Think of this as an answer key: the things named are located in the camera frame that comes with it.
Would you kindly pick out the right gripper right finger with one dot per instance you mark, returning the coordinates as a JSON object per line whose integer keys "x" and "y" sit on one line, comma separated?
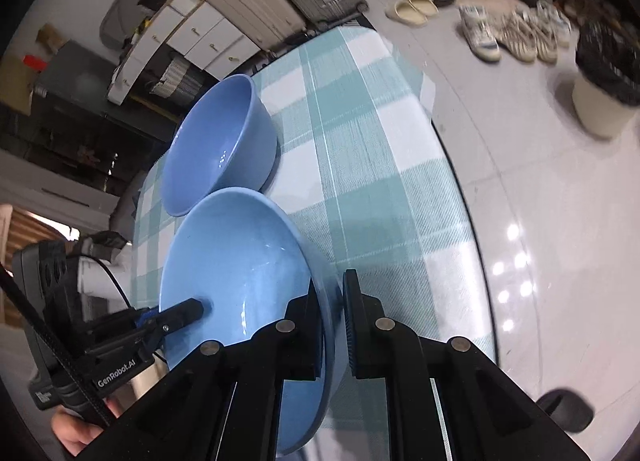
{"x": 435, "y": 407}

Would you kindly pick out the black refrigerator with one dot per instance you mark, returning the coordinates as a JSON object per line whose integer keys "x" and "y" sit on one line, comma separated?
{"x": 74, "y": 131}

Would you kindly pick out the person left hand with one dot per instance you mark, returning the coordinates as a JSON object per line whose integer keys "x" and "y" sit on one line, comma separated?
{"x": 72, "y": 431}

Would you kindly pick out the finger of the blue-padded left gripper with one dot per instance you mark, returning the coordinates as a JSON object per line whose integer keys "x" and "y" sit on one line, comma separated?
{"x": 175, "y": 316}

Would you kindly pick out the white bin black bag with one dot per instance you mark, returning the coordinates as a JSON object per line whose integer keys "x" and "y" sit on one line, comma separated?
{"x": 605, "y": 94}

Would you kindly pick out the woven laundry basket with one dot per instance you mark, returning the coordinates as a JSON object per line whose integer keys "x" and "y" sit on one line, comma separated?
{"x": 180, "y": 82}

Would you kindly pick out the teal checked tablecloth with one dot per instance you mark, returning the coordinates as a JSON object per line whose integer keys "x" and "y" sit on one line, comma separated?
{"x": 361, "y": 173}

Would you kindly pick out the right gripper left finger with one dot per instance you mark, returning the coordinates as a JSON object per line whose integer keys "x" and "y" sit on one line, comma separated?
{"x": 257, "y": 399}

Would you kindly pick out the white drawer desk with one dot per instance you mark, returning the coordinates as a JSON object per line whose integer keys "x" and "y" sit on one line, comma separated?
{"x": 196, "y": 31}

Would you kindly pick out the blue bowl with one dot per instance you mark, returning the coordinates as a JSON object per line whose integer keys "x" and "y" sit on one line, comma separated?
{"x": 244, "y": 259}
{"x": 226, "y": 140}

